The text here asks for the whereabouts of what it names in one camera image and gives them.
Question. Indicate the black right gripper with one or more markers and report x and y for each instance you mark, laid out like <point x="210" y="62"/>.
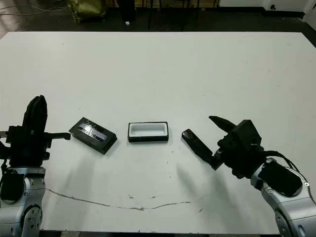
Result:
<point x="242" y="160"/>

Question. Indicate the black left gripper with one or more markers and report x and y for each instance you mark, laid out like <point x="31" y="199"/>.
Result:
<point x="27" y="150"/>

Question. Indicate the black slim camera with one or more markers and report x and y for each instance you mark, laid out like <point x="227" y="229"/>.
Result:
<point x="195" y="144"/>

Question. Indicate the black printed box lid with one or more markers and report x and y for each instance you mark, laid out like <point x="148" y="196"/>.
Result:
<point x="93" y="134"/>

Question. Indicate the black box base white insert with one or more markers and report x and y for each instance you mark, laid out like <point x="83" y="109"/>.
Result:
<point x="145" y="130"/>

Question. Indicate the olive green bag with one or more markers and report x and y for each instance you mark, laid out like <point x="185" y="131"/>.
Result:
<point x="89" y="10"/>

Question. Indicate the black upright stand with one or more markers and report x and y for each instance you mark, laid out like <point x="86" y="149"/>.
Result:
<point x="128" y="11"/>

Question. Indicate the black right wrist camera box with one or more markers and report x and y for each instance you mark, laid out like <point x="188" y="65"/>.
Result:
<point x="248" y="134"/>

